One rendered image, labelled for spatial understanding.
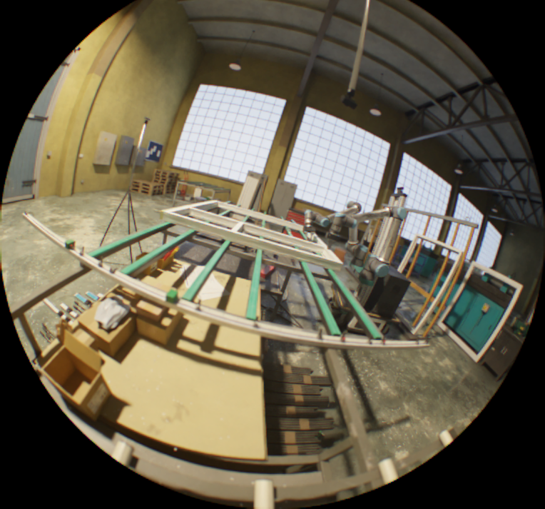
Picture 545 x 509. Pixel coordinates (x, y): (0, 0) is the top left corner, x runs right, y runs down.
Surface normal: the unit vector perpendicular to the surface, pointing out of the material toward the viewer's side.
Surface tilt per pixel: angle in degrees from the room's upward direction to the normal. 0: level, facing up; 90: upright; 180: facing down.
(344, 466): 0
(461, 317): 90
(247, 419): 0
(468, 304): 90
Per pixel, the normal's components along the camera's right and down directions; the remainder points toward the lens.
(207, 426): 0.29, -0.93
